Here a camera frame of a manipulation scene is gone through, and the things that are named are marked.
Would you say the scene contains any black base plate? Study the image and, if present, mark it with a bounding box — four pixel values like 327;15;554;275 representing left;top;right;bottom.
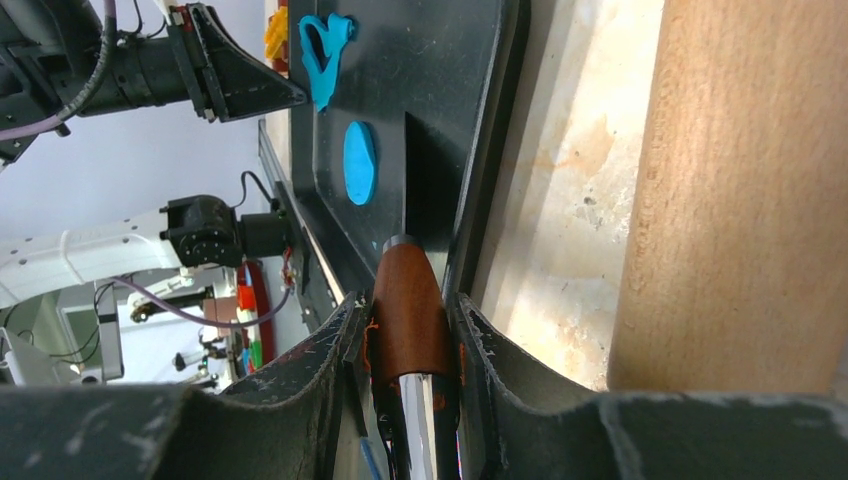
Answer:
258;118;338;333

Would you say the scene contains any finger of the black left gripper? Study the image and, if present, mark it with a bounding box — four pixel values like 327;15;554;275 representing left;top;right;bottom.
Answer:
168;3;308;123

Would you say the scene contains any black baking tray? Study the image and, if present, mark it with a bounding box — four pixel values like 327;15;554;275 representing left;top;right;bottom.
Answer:
289;1;531;296

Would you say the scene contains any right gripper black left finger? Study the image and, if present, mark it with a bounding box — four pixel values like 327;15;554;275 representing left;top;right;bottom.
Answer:
1;293;366;479

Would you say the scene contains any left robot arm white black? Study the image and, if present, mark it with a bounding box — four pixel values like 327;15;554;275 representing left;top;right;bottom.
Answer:
1;1;308;307

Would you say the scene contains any metal scraper wooden handle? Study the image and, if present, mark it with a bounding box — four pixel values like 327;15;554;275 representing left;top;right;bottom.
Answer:
368;113;460;479

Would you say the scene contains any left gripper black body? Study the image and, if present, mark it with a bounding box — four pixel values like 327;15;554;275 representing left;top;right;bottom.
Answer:
79;38;189;116

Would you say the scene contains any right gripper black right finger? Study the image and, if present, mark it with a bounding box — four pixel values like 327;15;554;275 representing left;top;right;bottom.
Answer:
452;294;847;479

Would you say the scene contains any wooden rolling pin roller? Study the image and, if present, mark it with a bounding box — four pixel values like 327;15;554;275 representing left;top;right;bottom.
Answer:
607;1;847;393

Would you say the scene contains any blue dough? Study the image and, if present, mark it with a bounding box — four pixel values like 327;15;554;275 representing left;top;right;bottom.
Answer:
298;13;356;112

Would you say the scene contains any round blue dough wrapper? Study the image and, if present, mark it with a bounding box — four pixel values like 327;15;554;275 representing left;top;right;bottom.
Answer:
343;121;377;206

